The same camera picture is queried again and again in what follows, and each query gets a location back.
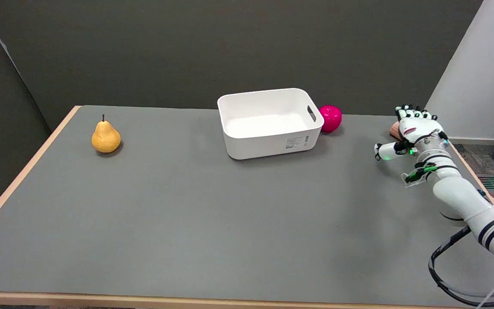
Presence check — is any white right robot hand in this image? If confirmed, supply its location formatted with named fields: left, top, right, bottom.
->
left=374, top=105, right=449, bottom=161

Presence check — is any pink toy apple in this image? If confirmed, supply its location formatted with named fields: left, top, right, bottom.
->
left=318, top=105, right=343, bottom=133

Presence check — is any white plastic storage bin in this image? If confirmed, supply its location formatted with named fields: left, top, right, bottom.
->
left=217, top=88, right=325, bottom=161

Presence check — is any yellow toy pear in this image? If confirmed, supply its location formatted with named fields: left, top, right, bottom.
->
left=91, top=114, right=121, bottom=154

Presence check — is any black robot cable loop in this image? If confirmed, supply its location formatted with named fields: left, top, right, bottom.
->
left=428, top=225, right=494, bottom=308

